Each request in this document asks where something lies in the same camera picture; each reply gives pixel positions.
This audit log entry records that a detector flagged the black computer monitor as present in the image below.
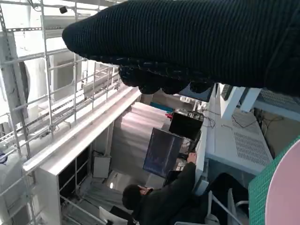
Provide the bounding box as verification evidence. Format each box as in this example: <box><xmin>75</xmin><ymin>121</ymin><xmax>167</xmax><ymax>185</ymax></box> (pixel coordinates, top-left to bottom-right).
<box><xmin>168</xmin><ymin>112</ymin><xmax>204</xmax><ymax>141</ymax></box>

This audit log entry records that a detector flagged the green cutting mat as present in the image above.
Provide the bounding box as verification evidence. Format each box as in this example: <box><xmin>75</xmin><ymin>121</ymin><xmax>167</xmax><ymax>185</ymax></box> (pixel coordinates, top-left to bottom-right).
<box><xmin>247</xmin><ymin>135</ymin><xmax>300</xmax><ymax>225</ymax></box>

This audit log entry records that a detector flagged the white desk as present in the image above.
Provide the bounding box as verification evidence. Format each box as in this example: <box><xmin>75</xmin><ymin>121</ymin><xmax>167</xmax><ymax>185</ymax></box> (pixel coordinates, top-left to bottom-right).
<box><xmin>192</xmin><ymin>83</ymin><xmax>261</xmax><ymax>196</ymax></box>

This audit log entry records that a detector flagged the pink bowl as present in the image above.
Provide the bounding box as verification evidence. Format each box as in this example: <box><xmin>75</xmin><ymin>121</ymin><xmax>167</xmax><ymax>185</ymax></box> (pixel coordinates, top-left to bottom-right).
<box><xmin>264</xmin><ymin>140</ymin><xmax>300</xmax><ymax>225</ymax></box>

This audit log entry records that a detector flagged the white square panel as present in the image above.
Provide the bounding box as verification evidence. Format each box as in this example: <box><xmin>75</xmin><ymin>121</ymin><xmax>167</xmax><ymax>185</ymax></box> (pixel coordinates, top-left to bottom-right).
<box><xmin>93</xmin><ymin>156</ymin><xmax>111</xmax><ymax>179</ymax></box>

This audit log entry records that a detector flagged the white perforated metal cabinet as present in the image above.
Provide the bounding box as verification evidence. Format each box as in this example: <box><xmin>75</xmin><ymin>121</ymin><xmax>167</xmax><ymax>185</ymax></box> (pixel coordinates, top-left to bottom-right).
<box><xmin>206</xmin><ymin>107</ymin><xmax>274</xmax><ymax>175</ymax></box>
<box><xmin>254</xmin><ymin>88</ymin><xmax>300</xmax><ymax>132</ymax></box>

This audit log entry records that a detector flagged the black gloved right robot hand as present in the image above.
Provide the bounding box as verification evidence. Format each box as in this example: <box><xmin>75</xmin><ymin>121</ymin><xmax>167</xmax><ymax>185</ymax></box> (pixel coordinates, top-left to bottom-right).
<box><xmin>61</xmin><ymin>0</ymin><xmax>300</xmax><ymax>97</ymax></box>

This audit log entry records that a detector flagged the dark screen computer monitor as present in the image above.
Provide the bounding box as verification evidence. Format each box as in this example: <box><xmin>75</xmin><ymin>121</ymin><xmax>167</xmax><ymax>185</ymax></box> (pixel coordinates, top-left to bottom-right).
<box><xmin>142</xmin><ymin>127</ymin><xmax>185</xmax><ymax>179</ymax></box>

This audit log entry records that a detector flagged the person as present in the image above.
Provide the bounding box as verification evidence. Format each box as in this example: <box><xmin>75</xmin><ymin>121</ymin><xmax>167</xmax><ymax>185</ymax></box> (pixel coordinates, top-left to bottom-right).
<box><xmin>121</xmin><ymin>152</ymin><xmax>249</xmax><ymax>225</ymax></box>

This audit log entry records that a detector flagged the grey metal tube chair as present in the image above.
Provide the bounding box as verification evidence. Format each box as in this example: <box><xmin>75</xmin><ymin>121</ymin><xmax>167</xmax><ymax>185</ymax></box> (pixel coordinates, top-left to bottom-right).
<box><xmin>174</xmin><ymin>187</ymin><xmax>249</xmax><ymax>225</ymax></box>

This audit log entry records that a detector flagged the white metal ceiling frame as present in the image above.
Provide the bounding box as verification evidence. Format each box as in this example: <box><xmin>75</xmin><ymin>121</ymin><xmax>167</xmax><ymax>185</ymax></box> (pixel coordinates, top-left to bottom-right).
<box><xmin>0</xmin><ymin>0</ymin><xmax>141</xmax><ymax>225</ymax></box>

